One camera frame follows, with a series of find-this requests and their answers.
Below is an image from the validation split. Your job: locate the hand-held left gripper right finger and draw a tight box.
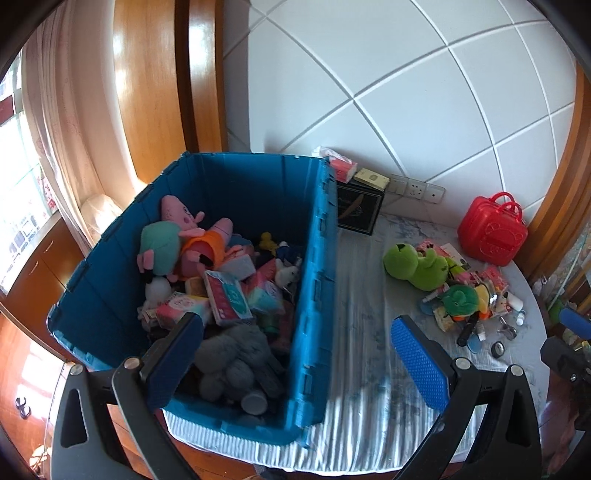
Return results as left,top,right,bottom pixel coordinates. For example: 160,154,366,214
390,315,543,480

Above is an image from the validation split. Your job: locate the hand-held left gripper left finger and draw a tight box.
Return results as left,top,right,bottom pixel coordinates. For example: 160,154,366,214
51,312,205,480

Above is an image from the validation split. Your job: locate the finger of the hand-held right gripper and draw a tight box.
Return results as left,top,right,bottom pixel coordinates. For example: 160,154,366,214
560,307,591,337
540,337,591,384

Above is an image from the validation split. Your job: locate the grey furry plush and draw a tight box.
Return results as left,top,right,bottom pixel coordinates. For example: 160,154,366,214
194,323,288,415

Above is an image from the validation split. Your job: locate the white teal red box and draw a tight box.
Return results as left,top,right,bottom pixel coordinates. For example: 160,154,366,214
204,270,254,325

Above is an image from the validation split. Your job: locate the blue storage container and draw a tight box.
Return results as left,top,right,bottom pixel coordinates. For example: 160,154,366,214
46,151,340,448

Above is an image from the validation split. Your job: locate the pink pig plush teal shirt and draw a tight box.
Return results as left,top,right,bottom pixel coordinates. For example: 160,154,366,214
136,195,206,283

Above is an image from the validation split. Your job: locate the white rabbit plush blue dress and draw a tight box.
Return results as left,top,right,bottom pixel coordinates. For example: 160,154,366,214
274,242,304,291

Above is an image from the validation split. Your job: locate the striped blue white tablecloth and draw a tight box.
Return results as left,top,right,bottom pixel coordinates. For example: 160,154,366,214
164,212,551,472

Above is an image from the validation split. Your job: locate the yellow duck plush green hood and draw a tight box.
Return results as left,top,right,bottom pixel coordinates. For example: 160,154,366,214
434,282,498,325

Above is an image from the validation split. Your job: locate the white black plush toy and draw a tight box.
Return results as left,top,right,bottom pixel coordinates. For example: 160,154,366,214
144,276,173,306

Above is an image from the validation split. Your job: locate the green frog plush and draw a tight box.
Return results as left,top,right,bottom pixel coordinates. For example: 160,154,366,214
382,243,450,292

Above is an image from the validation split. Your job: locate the pink white packet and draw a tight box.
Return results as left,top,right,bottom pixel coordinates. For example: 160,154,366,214
416,239,468,269

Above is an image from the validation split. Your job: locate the plain white carton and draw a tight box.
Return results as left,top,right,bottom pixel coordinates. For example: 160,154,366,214
217,256,257,278

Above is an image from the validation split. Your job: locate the pink teal tissue pack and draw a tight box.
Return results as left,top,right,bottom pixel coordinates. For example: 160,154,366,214
245,263,286,315

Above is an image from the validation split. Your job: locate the red plastic case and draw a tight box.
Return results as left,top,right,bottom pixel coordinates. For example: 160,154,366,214
458,191,528,267

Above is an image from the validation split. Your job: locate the pink pig plush orange dress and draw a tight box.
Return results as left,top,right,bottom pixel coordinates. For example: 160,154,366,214
180,217,256,281

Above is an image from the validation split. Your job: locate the black gold printed box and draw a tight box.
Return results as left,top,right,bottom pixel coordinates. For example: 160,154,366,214
335,179,387,236

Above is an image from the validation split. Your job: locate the white plastic bag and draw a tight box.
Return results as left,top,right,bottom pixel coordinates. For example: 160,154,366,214
83,194,124,246

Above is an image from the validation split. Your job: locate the wooden cabinet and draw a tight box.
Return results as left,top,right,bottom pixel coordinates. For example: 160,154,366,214
0,217,93,462

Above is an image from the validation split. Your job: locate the pale yellow box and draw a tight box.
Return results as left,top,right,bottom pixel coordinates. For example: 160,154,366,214
353,168,391,190

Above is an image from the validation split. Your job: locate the red white tissue pack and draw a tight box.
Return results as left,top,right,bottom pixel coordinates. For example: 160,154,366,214
313,147,360,184

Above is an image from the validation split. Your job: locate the window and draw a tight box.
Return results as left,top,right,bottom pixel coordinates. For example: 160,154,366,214
0,69,61,296

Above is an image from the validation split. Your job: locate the white curtain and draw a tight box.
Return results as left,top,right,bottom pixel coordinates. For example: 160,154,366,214
21,28,139,245

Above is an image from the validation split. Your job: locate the wooden door frame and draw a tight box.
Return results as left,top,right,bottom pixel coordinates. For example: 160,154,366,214
526,60,591,283

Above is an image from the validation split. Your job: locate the wooden wall panel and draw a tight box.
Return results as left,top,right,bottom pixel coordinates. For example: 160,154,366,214
113,0,230,185

